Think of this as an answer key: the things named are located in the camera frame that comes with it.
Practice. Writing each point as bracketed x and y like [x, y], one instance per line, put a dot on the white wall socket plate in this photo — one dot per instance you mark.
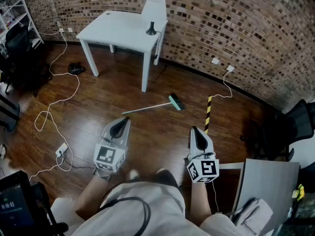
[215, 61]

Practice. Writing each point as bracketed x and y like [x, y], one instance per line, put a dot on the white power strip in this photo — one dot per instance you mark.
[61, 150]

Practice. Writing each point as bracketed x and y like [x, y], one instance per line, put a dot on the person's left forearm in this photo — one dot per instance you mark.
[91, 198]

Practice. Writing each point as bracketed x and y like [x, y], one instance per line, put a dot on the grey desk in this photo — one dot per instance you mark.
[268, 181]

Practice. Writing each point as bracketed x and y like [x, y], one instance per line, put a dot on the person's left hand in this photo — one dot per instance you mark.
[102, 174]

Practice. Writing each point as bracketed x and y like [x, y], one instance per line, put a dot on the small white floor object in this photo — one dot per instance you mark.
[2, 151]

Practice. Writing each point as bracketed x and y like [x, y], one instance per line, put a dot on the person's beige shirt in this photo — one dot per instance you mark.
[147, 205]

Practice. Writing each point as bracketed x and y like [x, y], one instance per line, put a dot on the black tablet screen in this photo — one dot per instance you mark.
[17, 205]

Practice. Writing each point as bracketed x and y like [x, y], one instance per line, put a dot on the white twin wall sockets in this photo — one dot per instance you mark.
[66, 30]

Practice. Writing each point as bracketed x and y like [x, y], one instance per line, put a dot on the white square table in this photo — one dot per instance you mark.
[118, 31]

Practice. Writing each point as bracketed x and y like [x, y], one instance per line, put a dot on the dark low furniture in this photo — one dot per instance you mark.
[8, 112]

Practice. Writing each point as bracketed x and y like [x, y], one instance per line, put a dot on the white metal shelf rack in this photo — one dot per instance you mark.
[14, 8]

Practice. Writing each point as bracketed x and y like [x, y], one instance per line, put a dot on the yellow green small object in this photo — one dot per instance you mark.
[299, 192]

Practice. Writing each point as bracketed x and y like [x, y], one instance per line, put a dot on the teal broom with black bristles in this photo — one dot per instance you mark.
[176, 102]

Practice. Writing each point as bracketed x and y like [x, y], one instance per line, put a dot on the black plastic bag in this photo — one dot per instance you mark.
[76, 68]

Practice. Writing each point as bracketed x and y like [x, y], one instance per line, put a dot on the yellow black striped floor tape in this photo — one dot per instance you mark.
[208, 109]

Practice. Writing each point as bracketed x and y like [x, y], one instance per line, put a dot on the person's right forearm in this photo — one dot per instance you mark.
[199, 200]

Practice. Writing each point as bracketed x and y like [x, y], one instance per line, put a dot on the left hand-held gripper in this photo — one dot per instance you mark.
[109, 156]

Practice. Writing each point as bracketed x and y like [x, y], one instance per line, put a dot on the white table lamp black base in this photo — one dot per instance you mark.
[154, 8]

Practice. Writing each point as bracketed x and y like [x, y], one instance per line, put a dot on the grey fabric bag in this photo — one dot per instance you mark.
[256, 215]

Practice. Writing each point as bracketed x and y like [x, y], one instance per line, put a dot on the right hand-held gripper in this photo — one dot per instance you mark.
[203, 168]

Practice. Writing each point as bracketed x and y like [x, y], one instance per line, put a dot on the black mesh office chair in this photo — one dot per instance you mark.
[292, 129]

